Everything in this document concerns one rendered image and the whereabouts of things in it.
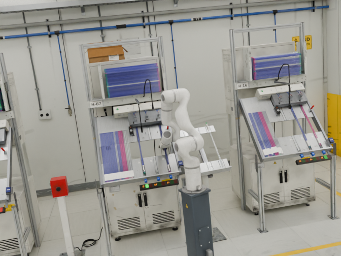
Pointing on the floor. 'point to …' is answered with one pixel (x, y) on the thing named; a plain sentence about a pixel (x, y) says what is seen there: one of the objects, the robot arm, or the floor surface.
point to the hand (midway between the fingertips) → (164, 148)
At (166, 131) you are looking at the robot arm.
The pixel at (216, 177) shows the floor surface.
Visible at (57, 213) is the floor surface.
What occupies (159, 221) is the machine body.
